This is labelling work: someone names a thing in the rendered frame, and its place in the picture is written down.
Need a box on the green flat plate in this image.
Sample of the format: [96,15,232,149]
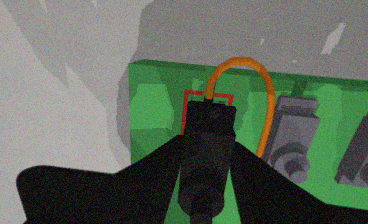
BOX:
[128,59,368,224]

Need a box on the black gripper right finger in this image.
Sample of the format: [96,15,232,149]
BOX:
[230,141,368,224]

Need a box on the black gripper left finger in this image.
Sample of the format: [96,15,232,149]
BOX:
[16,135,183,224]

